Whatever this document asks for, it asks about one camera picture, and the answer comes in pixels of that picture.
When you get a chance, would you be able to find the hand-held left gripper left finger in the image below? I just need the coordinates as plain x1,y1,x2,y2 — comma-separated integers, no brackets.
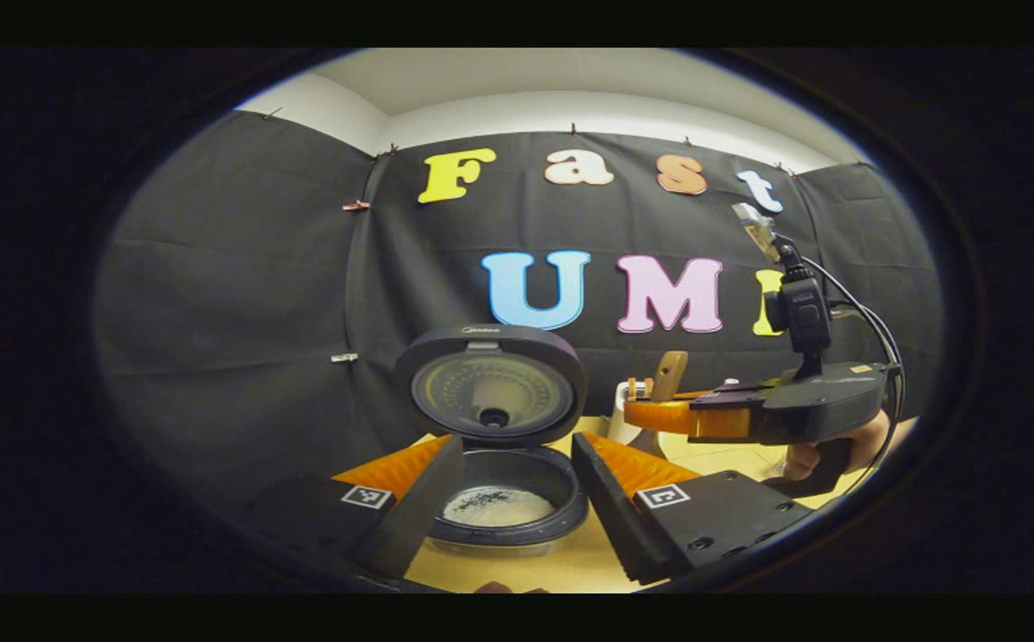
241,434,466,580

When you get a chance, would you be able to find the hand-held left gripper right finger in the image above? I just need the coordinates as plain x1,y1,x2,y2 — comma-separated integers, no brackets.
570,432,812,585

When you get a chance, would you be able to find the wooden spoon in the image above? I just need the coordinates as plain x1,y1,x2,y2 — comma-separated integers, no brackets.
628,350,689,460

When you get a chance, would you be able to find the white rice heap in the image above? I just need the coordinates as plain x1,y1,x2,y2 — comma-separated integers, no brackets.
442,485,556,527

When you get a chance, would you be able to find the dark rice cooker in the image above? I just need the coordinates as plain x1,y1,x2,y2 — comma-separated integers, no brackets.
394,323,589,560

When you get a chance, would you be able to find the black backdrop cloth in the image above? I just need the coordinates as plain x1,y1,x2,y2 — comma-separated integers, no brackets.
94,109,944,500

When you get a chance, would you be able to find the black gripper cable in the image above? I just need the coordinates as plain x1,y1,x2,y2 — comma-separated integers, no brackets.
793,254,907,469

